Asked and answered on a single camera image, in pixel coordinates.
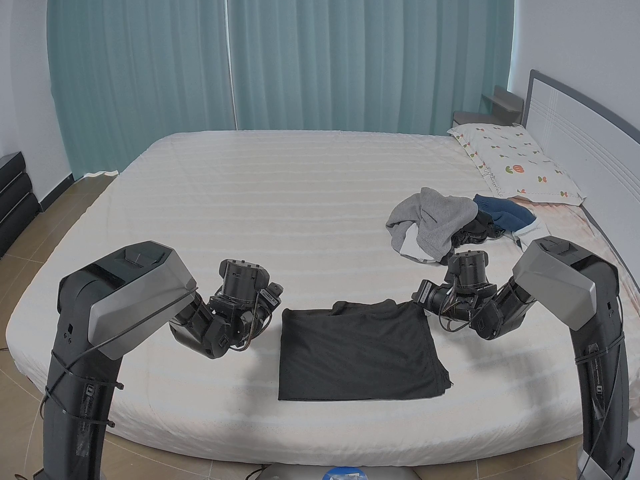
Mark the white printed pillow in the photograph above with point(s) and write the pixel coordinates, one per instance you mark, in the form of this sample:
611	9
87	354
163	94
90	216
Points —
520	163

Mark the black T-shirt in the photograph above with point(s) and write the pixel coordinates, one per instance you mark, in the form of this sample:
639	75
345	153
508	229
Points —
350	353

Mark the black chest of drawers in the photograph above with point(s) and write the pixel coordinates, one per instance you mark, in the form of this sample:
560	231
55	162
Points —
17	198

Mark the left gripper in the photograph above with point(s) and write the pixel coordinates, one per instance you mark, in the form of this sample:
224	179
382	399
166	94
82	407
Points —
267	304

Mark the blue-green curtain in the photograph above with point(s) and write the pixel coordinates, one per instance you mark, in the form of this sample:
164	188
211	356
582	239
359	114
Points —
375	48
140	68

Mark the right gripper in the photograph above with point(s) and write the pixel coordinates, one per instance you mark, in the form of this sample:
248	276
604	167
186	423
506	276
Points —
432	298

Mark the bed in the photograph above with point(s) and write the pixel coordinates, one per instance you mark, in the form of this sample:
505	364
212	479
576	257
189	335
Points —
300	208

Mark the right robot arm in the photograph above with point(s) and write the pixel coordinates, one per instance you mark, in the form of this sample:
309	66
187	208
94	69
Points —
600	318

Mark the grey bedside table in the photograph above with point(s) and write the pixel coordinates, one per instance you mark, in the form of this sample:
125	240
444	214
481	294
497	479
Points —
500	100

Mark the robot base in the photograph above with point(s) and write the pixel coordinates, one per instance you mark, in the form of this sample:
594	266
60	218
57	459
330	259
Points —
325	473

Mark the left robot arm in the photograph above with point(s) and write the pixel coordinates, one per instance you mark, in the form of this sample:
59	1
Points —
75	393

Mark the pile of clothes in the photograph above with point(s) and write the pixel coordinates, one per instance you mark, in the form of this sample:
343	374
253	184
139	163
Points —
440	223

